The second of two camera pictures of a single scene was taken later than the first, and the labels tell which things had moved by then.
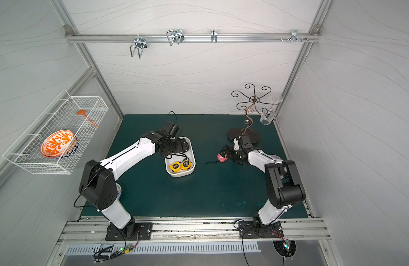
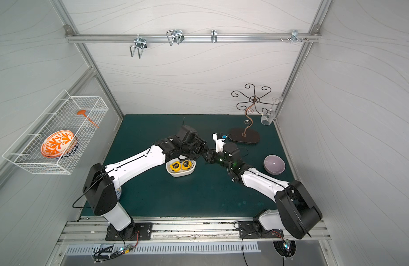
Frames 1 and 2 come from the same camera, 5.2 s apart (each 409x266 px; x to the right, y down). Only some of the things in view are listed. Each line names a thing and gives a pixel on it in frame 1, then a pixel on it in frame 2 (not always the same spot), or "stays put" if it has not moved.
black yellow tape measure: x=186 y=164 stays put
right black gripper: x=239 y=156 → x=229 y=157
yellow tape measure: x=175 y=166 stays put
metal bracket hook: x=294 y=36 stays put
